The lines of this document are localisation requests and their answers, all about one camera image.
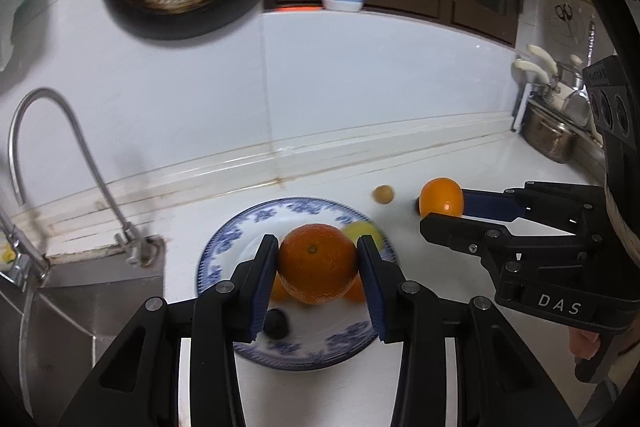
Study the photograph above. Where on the steel sink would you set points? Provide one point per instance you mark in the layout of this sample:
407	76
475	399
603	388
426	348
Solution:
90	322

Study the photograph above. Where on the black scissors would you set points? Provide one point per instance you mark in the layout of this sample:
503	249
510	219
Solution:
565	14

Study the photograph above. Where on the person's right hand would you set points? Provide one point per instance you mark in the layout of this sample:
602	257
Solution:
582	343

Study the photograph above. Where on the dark purple plum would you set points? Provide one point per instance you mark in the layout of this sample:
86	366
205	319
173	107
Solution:
276	324

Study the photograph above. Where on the tall steel faucet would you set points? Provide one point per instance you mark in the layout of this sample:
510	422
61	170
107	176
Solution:
17	262

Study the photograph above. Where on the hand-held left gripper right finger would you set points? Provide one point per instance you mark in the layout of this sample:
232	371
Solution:
372	292

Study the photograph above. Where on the small tan round fruit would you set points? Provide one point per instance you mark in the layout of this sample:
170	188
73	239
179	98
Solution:
383	194

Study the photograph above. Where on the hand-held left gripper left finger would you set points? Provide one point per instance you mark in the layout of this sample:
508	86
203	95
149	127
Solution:
261	292

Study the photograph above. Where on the orange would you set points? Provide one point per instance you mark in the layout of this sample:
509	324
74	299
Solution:
440	199
317	264

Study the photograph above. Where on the lidded steel pot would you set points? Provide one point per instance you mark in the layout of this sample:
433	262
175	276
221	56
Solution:
569	74

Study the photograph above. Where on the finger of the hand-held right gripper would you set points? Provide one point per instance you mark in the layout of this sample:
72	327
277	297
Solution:
460	234
490	204

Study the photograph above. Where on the white plastic bracket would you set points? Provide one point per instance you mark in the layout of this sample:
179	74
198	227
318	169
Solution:
518	107

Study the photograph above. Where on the blue patterned white plate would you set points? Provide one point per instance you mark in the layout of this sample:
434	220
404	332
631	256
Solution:
320	332

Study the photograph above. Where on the red item on sill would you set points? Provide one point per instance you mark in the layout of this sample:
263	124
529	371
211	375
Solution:
300	8

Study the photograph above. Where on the gooseneck steel faucet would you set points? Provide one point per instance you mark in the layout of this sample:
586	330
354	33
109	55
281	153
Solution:
95	177

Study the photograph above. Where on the large yellow-green round fruit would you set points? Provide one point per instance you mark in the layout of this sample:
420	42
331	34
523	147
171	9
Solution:
361	231

